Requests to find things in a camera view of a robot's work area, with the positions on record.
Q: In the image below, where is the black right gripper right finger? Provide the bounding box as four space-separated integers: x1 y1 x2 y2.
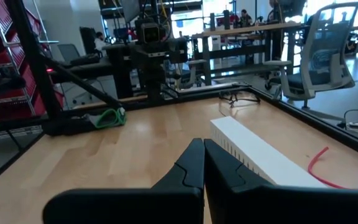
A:
203 139 358 224

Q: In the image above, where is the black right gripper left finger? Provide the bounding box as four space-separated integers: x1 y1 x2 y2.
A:
42 138 205 224

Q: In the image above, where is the white duct cover strip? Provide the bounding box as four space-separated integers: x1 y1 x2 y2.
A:
209 116 328 189

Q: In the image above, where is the grey office chair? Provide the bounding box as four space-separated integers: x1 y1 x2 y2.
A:
166 58 208 90

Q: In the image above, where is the dark desk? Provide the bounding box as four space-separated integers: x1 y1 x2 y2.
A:
50 43 135 100

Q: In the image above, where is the person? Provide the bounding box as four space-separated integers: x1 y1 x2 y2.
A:
93 30 109 52
240 9 254 27

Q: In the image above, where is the wooden top desk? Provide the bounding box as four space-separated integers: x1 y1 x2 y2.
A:
193 21 306 86

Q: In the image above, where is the black zip tie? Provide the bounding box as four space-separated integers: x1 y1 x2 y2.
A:
219 90 260 108
227 93 239 108

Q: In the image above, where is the black work glove green cuff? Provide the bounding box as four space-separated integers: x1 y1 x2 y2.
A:
44 107 127 137

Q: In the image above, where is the white office chair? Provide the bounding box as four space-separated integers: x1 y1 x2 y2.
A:
264 1 358 110

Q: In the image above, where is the red bin shelving rack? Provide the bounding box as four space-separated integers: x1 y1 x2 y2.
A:
0 0 65 122

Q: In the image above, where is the loose red wire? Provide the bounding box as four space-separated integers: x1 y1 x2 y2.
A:
308 146 351 190

